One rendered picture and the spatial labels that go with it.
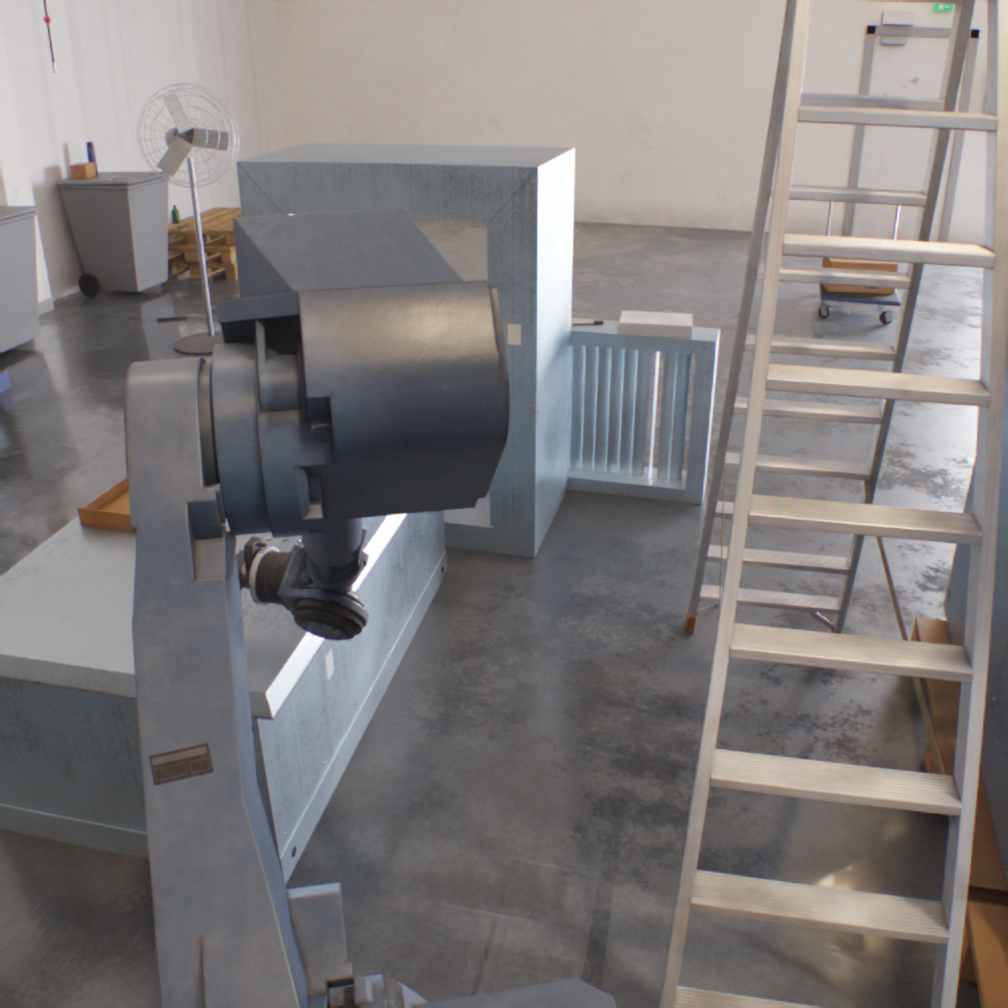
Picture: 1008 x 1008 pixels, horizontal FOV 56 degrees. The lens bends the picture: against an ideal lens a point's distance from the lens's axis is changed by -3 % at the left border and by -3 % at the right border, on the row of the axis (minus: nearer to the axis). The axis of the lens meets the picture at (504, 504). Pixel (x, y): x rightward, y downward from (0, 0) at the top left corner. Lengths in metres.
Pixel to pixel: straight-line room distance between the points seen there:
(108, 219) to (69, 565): 6.02
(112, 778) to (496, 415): 1.85
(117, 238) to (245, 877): 7.83
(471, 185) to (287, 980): 2.96
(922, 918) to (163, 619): 1.37
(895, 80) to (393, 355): 10.37
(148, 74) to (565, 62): 4.36
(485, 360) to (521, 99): 10.54
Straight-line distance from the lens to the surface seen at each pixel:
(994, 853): 2.82
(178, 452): 1.22
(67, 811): 2.96
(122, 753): 2.69
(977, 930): 2.62
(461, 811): 2.91
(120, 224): 8.73
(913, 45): 11.34
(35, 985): 2.74
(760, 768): 1.81
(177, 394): 1.24
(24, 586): 2.95
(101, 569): 2.94
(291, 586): 2.29
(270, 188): 4.00
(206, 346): 7.14
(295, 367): 1.20
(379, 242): 1.31
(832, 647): 1.77
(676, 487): 4.63
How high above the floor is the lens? 2.00
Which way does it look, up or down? 26 degrees down
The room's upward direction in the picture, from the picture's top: straight up
